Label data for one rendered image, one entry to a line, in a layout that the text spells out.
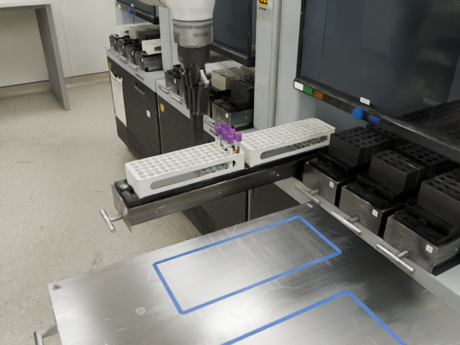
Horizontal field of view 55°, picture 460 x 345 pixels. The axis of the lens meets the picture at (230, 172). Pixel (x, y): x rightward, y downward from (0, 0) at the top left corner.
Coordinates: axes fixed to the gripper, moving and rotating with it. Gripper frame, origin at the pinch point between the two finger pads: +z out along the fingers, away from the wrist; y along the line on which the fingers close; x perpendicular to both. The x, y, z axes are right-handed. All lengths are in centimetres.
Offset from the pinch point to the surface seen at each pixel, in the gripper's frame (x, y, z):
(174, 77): 29, -82, 14
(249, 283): -10.9, 42.9, 12.5
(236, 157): 8.6, 5.1, 8.8
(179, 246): -17.7, 27.0, 12.5
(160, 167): -11.0, 1.2, 8.3
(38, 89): 0, -349, 93
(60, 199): -22, -142, 95
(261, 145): 17.6, 3.2, 8.4
